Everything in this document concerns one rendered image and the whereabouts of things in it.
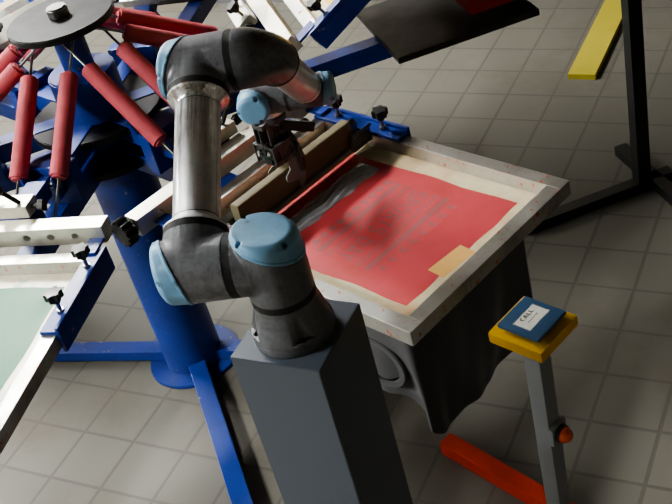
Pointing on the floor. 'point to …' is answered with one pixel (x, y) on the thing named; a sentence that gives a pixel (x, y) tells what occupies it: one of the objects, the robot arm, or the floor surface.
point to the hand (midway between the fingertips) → (296, 178)
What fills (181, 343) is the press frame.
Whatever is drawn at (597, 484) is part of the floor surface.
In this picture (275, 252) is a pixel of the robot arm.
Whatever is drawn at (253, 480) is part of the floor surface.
